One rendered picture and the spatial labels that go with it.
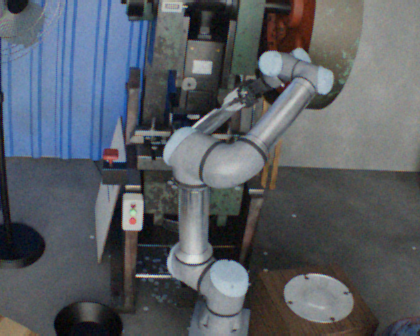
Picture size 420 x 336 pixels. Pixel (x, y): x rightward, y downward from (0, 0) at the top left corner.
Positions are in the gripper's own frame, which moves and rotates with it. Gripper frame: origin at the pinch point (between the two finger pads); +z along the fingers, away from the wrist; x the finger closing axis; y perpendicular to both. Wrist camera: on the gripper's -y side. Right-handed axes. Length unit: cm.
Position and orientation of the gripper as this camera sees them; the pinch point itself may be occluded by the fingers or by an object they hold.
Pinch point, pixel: (228, 105)
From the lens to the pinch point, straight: 180.1
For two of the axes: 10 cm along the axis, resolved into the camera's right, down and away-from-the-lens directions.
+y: -4.9, 3.5, -8.0
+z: -7.0, 3.9, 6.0
